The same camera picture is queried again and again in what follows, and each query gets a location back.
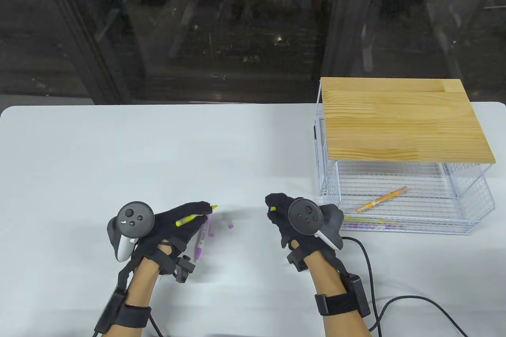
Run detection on orange double-ended highlighter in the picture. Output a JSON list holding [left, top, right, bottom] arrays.
[[356, 186, 410, 213]]

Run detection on person's right forearm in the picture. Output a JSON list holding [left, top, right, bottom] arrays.
[[308, 252, 373, 337]]

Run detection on black and white controller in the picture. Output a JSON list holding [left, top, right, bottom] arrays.
[[287, 200, 344, 251], [107, 201, 155, 262]]

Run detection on purple double-ended highlighter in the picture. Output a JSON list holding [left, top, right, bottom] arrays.
[[346, 223, 404, 232], [193, 217, 209, 262]]

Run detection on person's left forearm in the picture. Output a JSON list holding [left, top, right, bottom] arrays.
[[106, 257, 161, 337]]

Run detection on light wooden board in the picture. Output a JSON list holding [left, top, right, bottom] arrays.
[[319, 77, 497, 164]]

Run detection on person's right hand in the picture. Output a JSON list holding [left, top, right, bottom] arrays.
[[265, 194, 349, 274]]

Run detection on dark window frame post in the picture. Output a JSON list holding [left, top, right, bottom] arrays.
[[34, 0, 147, 104], [320, 0, 380, 79]]

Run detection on black wrist strap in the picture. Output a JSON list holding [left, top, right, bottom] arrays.
[[117, 305, 152, 329], [315, 294, 357, 316]]

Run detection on person's left hand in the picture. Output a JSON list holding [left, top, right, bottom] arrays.
[[118, 201, 212, 285]]

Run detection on cluster of clear highlighter caps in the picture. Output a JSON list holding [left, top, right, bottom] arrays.
[[208, 213, 235, 237]]

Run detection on white wire drawer rack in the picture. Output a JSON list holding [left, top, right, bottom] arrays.
[[315, 78, 495, 235]]

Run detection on black cable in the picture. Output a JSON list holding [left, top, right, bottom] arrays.
[[93, 315, 162, 337], [342, 236, 469, 337]]

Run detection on black labelled wrist camera box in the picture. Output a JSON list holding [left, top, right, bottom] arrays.
[[94, 289, 129, 333]]

